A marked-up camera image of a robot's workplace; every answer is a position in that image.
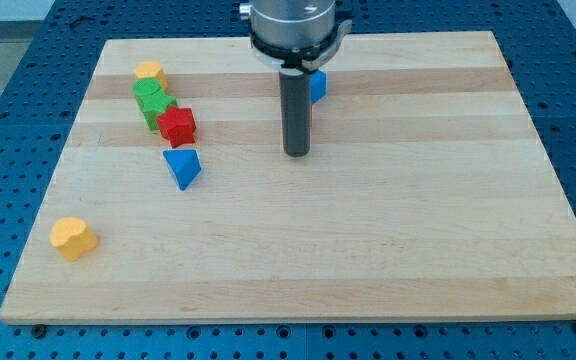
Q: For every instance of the red star block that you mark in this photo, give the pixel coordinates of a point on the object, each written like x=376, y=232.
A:
x=177, y=125

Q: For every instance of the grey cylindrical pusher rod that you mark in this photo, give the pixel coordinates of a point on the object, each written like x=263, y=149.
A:
x=295, y=96

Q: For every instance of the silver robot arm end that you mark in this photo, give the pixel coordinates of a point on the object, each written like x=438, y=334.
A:
x=294, y=36

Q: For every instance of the yellow heart block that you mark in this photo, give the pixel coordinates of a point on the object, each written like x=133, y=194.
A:
x=72, y=237

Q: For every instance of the blue cube block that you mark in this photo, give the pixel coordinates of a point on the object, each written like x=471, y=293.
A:
x=318, y=86

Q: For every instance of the blue triangle block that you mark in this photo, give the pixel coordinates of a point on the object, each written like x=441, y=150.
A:
x=184, y=166

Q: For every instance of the green star block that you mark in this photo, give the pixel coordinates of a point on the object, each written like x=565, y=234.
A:
x=154, y=105

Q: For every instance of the green cylinder block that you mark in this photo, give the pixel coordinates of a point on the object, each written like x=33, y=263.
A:
x=144, y=87

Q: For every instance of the yellow hexagon block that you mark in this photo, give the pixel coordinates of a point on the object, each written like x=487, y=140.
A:
x=151, y=69

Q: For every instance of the light wooden board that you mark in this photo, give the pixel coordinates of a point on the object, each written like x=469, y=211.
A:
x=426, y=196

